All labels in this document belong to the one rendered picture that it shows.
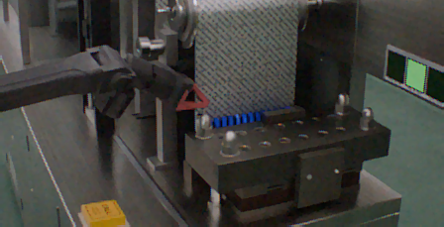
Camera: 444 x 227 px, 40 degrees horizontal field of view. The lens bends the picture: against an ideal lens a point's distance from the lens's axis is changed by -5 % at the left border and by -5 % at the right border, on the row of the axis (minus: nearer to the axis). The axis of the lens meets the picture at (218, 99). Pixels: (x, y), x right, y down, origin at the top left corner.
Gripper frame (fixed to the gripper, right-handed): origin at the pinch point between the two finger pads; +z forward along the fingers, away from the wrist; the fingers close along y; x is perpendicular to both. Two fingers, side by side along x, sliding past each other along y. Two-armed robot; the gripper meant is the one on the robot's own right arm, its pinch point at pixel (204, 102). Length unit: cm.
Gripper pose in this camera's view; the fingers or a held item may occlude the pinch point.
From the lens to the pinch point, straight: 134.1
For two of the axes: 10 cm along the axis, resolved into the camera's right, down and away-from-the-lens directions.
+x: 4.6, -8.8, -1.0
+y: 4.2, 3.2, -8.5
